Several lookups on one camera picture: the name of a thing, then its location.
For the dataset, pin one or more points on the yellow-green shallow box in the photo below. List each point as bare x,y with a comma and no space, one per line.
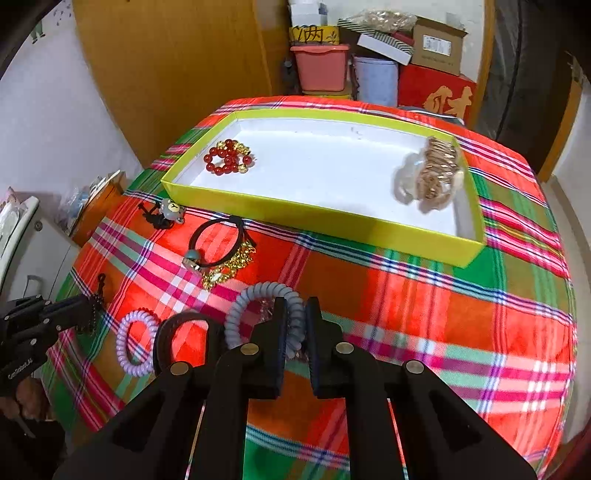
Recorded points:
323,175

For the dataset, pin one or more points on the small white box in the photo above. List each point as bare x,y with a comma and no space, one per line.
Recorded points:
307,11

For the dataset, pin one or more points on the clear bag of gold trinkets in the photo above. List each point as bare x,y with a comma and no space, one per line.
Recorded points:
383,19

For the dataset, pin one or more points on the lavender bucket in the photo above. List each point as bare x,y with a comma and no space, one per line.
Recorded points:
375,83

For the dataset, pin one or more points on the yellow box with black print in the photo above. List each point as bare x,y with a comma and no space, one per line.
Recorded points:
314,34

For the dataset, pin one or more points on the dark door panel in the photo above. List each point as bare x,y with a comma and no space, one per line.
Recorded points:
526,69

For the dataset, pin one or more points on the orange box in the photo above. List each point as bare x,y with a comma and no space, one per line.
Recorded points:
99,207

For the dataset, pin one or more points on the plaid tablecloth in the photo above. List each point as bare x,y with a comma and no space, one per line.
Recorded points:
415,346

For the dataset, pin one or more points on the wooden wardrobe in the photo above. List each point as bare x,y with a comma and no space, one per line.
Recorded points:
171,69

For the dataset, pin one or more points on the clear hair claw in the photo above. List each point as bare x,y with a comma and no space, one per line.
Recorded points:
406,180

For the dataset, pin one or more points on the person's left hand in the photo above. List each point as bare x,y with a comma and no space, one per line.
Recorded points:
30,400

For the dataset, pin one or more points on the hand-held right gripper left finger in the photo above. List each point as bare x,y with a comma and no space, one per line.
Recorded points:
278,328

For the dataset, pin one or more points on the red box with gold print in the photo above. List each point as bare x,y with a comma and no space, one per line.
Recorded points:
434,97

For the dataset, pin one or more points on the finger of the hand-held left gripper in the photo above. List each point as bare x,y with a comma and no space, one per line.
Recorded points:
74,319
69,302

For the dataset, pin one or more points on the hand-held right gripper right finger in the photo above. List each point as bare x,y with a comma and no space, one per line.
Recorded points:
314,333

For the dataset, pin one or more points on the white appliance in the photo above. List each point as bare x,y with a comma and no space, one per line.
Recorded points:
27,249

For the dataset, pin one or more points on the cardboard box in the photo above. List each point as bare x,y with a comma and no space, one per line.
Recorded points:
438,44

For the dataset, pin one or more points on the wooden door edge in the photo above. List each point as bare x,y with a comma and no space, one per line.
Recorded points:
561,129

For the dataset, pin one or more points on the white box with striped edge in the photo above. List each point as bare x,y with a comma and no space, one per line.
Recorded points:
383,48

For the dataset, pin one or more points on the pink plastic bin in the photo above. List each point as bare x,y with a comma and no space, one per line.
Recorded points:
321,69

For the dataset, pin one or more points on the black bangle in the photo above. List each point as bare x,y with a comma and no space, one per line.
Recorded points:
161,332

